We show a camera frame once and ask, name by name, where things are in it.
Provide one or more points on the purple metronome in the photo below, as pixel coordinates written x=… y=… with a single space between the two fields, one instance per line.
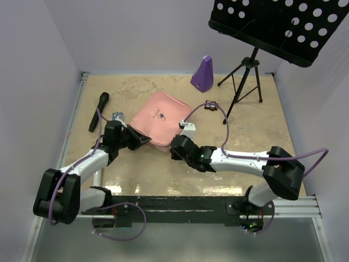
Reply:
x=203 y=78

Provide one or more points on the owl pattern block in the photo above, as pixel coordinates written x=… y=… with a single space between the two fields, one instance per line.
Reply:
x=211 y=105

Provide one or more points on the blue owl block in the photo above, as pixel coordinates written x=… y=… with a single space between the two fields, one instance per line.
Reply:
x=115 y=114

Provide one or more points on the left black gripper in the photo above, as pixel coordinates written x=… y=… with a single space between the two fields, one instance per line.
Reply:
x=137 y=138

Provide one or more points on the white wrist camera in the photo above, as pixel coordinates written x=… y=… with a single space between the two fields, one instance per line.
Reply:
x=120 y=118
x=188 y=129

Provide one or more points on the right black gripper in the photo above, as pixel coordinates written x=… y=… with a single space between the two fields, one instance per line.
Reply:
x=176 y=155

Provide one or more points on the black music stand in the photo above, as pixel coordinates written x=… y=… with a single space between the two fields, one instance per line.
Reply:
x=301 y=46

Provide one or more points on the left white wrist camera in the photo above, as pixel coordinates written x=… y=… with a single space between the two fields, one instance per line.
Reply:
x=120 y=118

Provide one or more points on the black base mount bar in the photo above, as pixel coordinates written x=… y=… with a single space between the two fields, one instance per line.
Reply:
x=178 y=209

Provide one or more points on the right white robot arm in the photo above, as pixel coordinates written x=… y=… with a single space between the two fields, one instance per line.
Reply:
x=282 y=179

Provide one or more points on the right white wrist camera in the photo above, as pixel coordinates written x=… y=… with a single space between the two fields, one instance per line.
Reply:
x=188 y=129

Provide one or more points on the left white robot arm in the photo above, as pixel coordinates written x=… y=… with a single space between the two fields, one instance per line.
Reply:
x=59 y=197

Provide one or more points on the pink medicine kit case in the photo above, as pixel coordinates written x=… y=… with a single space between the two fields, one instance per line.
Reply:
x=159 y=119

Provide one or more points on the black microphone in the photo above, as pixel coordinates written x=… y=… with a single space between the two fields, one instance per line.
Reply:
x=103 y=99

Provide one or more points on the white tube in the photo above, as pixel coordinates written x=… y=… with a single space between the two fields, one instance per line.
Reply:
x=98 y=178

